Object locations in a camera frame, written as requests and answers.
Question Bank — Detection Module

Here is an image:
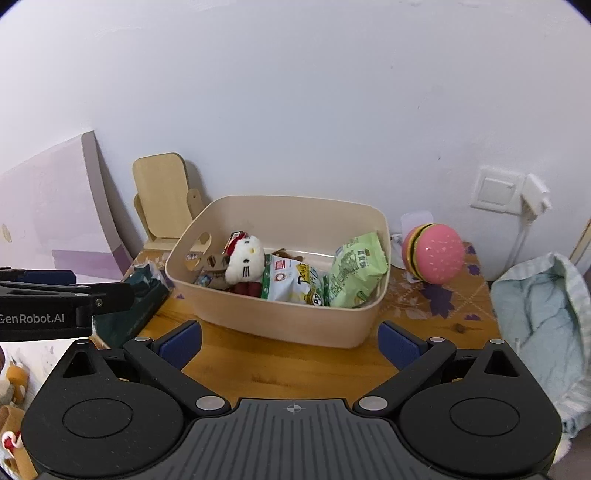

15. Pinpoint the dark green tissue pack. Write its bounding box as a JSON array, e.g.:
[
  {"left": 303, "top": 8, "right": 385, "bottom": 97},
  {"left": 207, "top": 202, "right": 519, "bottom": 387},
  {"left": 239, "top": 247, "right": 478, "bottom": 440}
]
[{"left": 93, "top": 262, "right": 170, "bottom": 348}]

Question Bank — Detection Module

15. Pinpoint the white wall socket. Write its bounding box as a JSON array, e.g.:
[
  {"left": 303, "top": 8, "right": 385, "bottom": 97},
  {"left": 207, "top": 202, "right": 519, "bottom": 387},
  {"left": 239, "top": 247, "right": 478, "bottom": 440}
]
[{"left": 470, "top": 166, "right": 525, "bottom": 216}]

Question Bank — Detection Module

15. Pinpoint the purple white board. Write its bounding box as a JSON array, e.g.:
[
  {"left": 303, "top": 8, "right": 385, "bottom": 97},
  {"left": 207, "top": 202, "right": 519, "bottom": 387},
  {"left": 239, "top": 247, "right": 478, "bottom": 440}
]
[{"left": 0, "top": 131, "right": 132, "bottom": 283}]

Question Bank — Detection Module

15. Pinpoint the beige plastic storage bin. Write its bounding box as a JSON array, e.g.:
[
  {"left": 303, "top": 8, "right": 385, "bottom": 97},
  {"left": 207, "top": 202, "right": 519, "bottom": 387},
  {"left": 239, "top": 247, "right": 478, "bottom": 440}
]
[{"left": 165, "top": 195, "right": 391, "bottom": 348}]

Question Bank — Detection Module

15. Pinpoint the pink burger toy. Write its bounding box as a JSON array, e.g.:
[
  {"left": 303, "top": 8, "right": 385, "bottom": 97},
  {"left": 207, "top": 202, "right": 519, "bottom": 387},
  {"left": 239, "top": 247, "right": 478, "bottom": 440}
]
[{"left": 402, "top": 223, "right": 465, "bottom": 285}]

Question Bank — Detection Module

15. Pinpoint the light blue cloth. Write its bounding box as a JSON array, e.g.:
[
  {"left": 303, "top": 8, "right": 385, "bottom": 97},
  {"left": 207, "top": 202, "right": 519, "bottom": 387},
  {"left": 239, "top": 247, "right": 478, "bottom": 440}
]
[{"left": 491, "top": 253, "right": 590, "bottom": 438}]

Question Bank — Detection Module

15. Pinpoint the green snack bag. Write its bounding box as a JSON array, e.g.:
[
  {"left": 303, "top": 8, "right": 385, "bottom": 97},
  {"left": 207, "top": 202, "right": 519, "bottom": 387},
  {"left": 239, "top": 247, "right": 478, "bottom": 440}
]
[{"left": 325, "top": 232, "right": 389, "bottom": 308}]

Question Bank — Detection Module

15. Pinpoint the white charger cable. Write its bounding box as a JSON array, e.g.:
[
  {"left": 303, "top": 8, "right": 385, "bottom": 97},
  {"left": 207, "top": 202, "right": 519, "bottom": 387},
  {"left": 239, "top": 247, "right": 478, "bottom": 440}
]
[{"left": 500, "top": 172, "right": 554, "bottom": 280}]

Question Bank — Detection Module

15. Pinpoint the white plush kitty toy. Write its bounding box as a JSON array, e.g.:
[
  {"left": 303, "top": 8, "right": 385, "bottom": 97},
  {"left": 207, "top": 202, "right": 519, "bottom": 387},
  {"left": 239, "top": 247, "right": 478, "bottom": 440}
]
[{"left": 224, "top": 231, "right": 266, "bottom": 286}]

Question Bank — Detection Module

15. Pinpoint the wooden phone stand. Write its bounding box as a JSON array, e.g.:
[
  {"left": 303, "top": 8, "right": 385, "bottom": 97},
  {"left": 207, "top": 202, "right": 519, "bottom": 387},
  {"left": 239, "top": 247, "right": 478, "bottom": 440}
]
[{"left": 132, "top": 153, "right": 205, "bottom": 251}]

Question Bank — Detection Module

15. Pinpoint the beige zigzag hair claw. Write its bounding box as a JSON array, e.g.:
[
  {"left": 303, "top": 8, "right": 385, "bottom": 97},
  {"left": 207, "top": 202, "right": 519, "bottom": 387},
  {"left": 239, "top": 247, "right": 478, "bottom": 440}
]
[{"left": 194, "top": 254, "right": 230, "bottom": 291}]

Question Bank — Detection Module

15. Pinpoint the white Olympic snack bag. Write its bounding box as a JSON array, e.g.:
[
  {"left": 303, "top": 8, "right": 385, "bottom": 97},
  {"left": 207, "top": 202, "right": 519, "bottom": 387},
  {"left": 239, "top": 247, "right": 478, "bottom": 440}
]
[{"left": 262, "top": 254, "right": 327, "bottom": 307}]

